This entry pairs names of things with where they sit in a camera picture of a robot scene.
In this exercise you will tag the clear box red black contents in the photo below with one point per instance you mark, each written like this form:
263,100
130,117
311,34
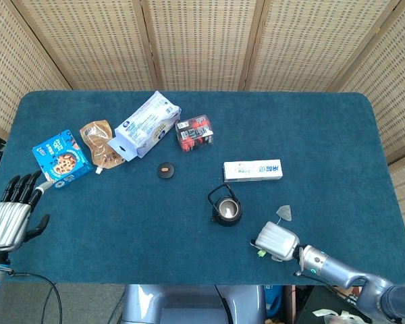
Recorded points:
194,135

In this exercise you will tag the black teapot lid orange knob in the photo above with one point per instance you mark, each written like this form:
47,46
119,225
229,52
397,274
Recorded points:
166,172

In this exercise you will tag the crumpled white plastic bag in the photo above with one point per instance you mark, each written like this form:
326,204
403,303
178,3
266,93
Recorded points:
334,319

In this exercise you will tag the grey-blue robot torso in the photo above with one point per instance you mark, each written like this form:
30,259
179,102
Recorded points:
189,303

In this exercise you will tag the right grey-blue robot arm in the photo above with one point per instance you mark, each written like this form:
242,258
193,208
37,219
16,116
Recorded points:
341,268

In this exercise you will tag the blue cookie box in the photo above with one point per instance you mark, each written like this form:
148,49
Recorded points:
62,162

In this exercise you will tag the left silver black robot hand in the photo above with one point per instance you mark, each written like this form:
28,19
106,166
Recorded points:
6,222

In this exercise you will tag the blue carpet table cloth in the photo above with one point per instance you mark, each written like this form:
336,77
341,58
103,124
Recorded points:
138,236

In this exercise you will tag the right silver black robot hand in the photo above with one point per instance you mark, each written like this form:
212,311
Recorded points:
276,241

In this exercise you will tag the woven rattan folding screen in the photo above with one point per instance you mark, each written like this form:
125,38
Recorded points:
202,44

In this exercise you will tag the white blue toothpaste box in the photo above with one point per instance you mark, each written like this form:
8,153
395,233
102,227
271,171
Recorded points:
253,170

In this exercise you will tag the black cast iron teapot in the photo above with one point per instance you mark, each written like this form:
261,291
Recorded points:
234,221

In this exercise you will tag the blue printed package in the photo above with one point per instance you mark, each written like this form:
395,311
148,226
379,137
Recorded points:
273,297

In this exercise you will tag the brown spout pouch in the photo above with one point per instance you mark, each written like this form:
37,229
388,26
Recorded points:
99,145

